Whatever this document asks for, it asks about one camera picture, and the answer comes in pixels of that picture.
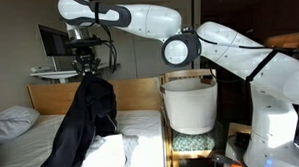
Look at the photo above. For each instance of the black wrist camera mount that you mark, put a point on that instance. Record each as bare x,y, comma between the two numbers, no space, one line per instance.
84,42

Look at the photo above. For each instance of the black computer monitor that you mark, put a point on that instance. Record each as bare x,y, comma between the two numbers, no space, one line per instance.
53,42

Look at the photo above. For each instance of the light side table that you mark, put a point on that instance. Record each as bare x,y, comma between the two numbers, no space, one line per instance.
230,150

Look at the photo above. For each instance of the light wooden bed frame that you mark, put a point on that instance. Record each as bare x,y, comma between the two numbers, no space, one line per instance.
136,94

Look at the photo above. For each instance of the white bed mattress sheet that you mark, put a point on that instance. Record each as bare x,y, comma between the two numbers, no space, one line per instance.
145,143

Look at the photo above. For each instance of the black hooded jacket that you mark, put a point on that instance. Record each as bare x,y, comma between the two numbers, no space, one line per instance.
87,115

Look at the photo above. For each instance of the small black device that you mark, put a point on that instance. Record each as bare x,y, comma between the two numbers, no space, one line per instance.
242,139

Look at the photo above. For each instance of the wooden chair patterned green seat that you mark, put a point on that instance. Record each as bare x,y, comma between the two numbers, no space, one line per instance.
191,142

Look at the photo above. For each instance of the white round laundry hamper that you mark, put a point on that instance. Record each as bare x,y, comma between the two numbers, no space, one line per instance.
190,105

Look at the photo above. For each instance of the white desk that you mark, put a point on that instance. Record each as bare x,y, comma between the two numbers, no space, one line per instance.
55,74

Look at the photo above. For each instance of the white and grey garment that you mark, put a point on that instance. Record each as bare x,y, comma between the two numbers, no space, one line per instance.
108,155

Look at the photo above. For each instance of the grey pillow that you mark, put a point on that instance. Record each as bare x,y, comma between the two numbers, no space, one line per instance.
11,123

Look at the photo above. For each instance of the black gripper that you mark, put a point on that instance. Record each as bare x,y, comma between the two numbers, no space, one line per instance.
85,55

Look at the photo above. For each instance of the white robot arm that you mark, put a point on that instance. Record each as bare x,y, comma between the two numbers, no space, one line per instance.
242,57

